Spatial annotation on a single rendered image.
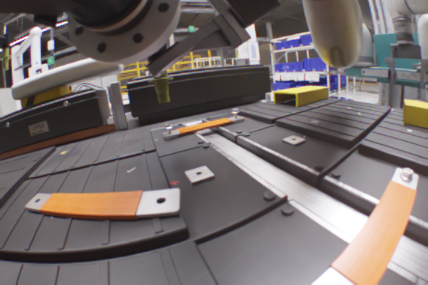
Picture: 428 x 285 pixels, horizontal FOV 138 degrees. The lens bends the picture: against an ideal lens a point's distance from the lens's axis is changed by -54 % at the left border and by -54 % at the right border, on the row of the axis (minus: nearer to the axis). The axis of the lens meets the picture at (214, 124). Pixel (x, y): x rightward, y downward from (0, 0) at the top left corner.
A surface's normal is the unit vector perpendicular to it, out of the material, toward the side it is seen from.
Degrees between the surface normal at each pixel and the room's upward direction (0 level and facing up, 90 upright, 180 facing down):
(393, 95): 90
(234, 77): 90
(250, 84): 90
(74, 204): 0
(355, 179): 0
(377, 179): 0
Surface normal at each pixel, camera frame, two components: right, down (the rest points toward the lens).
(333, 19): -0.49, 0.76
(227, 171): -0.11, -0.96
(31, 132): 0.41, 0.20
